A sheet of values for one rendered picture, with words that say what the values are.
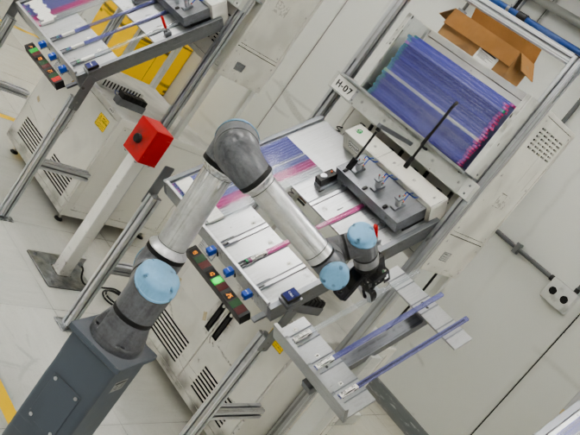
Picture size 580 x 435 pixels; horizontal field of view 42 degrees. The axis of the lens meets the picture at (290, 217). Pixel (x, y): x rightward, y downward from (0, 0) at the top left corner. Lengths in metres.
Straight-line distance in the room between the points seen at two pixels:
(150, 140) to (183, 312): 0.69
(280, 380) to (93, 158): 1.46
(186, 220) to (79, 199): 1.76
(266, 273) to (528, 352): 1.92
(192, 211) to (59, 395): 0.58
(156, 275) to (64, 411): 0.43
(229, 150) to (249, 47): 1.91
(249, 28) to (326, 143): 0.92
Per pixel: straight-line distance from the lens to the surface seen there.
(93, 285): 2.98
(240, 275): 2.47
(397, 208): 2.63
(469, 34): 3.19
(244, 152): 1.84
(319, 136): 2.98
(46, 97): 4.05
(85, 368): 2.04
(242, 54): 3.71
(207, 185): 1.98
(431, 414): 4.25
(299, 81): 5.10
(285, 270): 2.48
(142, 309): 1.95
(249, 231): 2.60
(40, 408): 2.14
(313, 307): 2.84
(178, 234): 2.03
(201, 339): 2.97
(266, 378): 2.76
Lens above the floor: 1.55
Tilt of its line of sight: 14 degrees down
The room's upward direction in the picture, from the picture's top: 37 degrees clockwise
